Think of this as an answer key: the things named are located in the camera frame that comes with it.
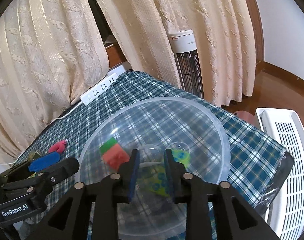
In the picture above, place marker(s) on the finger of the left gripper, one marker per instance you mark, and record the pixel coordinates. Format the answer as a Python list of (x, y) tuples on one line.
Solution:
[(44, 162), (54, 172)]

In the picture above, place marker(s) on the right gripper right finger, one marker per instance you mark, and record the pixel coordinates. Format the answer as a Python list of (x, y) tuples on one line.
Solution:
[(213, 208)]

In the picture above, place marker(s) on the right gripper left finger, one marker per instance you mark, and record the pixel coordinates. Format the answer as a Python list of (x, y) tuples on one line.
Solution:
[(90, 211)]

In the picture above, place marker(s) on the pink and green block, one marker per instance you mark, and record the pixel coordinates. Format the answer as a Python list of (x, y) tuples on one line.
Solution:
[(113, 154)]

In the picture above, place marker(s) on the green brick blue dots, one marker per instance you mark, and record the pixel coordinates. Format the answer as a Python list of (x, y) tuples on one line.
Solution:
[(153, 179)]

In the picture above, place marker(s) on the dark green tea box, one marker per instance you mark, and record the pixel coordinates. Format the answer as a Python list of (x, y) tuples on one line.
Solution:
[(33, 155)]

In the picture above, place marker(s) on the white plastic basket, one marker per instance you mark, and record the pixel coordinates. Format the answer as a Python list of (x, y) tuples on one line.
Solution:
[(282, 204)]

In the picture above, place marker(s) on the blue plaid tablecloth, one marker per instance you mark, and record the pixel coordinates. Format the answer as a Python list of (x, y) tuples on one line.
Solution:
[(254, 156)]

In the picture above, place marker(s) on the white power strip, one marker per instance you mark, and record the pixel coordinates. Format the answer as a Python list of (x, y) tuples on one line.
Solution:
[(98, 89)]

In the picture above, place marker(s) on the clear plastic bowl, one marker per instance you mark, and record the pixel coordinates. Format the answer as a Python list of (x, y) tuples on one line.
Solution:
[(151, 126)]

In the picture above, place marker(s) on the cream patterned curtain left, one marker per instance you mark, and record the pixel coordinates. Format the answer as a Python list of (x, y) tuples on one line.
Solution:
[(51, 52)]

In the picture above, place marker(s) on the cream curtain right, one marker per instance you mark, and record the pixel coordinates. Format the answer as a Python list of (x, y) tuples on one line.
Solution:
[(223, 33)]

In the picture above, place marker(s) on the white tower heater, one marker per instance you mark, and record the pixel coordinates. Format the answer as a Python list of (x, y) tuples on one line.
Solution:
[(185, 51)]

